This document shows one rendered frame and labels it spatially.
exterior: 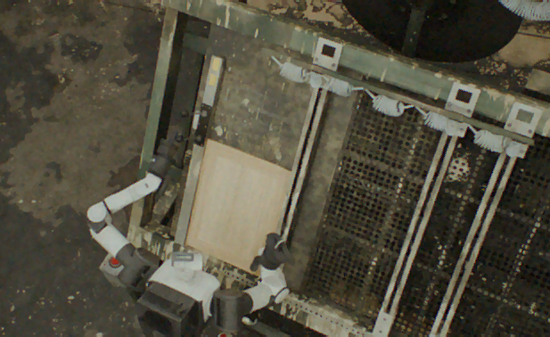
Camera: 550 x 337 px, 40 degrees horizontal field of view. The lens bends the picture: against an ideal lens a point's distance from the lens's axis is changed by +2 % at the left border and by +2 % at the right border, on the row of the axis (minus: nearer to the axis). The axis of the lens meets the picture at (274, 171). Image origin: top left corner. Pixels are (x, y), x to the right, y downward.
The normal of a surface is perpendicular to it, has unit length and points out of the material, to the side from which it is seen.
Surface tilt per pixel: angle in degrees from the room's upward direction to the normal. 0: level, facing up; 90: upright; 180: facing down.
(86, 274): 0
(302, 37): 50
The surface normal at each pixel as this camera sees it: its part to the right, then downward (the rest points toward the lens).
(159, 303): 0.11, -0.76
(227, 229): -0.39, 0.30
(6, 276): -0.07, -0.49
